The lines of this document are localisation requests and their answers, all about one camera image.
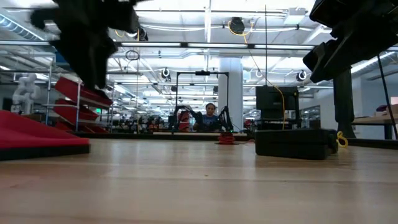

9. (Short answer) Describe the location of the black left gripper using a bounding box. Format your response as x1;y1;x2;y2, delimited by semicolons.
29;0;141;91

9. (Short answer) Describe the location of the red-rimmed grey square pad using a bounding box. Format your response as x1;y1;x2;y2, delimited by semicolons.
0;110;91;162

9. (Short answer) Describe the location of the yellow cord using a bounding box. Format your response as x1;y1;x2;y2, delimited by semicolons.
336;131;349;149

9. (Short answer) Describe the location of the black soft pouch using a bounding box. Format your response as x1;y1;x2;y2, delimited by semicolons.
254;128;339;161

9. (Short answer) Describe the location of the black spool with white labels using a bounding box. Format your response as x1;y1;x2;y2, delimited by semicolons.
214;131;239;146

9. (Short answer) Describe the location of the red bin shelf rack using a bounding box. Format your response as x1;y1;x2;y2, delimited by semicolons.
45;58;114;134

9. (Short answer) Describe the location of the wood-top desk on casters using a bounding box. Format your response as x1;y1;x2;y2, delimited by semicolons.
351;104;398;141

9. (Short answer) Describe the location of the black monitor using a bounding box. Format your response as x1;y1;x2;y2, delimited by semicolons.
255;85;300;121

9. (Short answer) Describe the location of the white building column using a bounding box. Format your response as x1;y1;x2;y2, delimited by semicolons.
218;57;244;131

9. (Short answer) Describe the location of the person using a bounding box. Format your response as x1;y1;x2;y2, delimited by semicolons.
192;102;222;132

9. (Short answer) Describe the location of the black upright post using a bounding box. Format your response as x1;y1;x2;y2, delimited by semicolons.
333;70;358;140

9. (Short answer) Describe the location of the black gantry frame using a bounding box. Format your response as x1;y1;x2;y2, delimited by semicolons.
175;70;230;133

